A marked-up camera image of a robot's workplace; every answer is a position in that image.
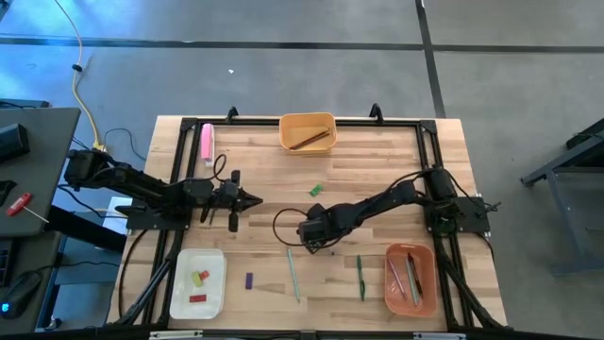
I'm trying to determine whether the green pen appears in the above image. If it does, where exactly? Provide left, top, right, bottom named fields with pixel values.
left=355, top=254, right=367, bottom=302

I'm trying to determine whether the yellow cable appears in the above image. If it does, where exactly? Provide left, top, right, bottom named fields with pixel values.
left=53, top=0, right=104, bottom=153

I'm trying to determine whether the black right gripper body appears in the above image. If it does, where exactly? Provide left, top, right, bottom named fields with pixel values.
left=295, top=202, right=342, bottom=255

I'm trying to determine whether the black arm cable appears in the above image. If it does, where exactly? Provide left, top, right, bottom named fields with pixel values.
left=210, top=153, right=228, bottom=184
left=272, top=207, right=315, bottom=248

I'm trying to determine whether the pink and white stapler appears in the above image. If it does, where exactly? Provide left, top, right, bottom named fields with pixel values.
left=199, top=123, right=217, bottom=167

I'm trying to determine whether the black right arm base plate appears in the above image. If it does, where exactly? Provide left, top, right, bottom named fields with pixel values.
left=423, top=195, right=493, bottom=236

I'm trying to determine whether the red-handled screwdriver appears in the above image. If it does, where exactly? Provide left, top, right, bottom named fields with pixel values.
left=6, top=192, right=51, bottom=225

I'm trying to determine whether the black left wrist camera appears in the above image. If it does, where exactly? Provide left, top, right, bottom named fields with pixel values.
left=218, top=181, right=240, bottom=205

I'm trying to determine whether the black diagonal frame strut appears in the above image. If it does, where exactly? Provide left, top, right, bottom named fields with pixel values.
left=115, top=230, right=185, bottom=328
left=436, top=234, right=505, bottom=331

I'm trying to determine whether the white plastic bin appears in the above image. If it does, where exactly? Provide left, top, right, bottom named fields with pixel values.
left=168, top=247, right=228, bottom=321

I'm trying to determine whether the teal pen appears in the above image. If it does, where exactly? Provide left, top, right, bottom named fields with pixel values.
left=404, top=256, right=422, bottom=307

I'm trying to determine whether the small black desk item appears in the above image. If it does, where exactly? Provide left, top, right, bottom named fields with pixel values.
left=0, top=178, right=18, bottom=207

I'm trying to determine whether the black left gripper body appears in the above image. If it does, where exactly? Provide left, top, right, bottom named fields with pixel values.
left=211, top=168, right=244, bottom=233

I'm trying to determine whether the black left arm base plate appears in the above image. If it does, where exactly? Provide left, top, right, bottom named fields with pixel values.
left=114, top=196, right=193, bottom=232

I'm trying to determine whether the dark grey desk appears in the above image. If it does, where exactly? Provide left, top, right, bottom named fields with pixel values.
left=0, top=230, right=65, bottom=334

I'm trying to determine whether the yellow plastic bin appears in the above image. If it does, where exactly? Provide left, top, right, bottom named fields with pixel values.
left=277, top=111, right=339, bottom=156

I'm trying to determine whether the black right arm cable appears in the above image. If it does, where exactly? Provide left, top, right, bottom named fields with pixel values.
left=272, top=207, right=315, bottom=248

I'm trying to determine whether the grey metal stand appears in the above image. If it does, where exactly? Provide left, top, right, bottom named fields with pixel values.
left=520, top=117, right=604, bottom=278

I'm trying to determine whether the golden brown pencil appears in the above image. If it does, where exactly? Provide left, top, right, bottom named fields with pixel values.
left=294, top=128, right=331, bottom=147

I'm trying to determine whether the grey metal bracket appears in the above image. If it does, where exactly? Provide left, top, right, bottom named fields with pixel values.
left=149, top=330, right=205, bottom=340
left=413, top=331, right=467, bottom=340

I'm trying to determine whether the orange plastic bin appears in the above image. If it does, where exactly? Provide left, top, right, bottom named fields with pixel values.
left=384, top=242, right=439, bottom=318

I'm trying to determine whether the thin black floor cable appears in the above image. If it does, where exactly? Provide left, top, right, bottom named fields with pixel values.
left=103, top=127, right=148, bottom=162

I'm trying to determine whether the black box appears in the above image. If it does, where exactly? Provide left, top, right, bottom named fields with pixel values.
left=0, top=123, right=31, bottom=164

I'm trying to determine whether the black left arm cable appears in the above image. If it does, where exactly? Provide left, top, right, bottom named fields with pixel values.
left=210, top=153, right=228, bottom=184

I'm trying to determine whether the pink pen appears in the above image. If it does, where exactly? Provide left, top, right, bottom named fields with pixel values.
left=387, top=257, right=409, bottom=301

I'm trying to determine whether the black computer mouse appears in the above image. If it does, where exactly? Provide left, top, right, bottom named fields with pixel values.
left=0, top=270, right=44, bottom=321

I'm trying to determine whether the dark red-tipped pen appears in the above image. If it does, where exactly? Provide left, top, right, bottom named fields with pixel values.
left=406, top=251, right=425, bottom=300

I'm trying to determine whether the pale silver-green pencil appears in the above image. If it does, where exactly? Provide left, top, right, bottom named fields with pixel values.
left=286, top=247, right=302, bottom=304

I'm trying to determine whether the black aluminium table frame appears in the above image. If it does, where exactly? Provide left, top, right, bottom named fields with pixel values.
left=167, top=116, right=448, bottom=332

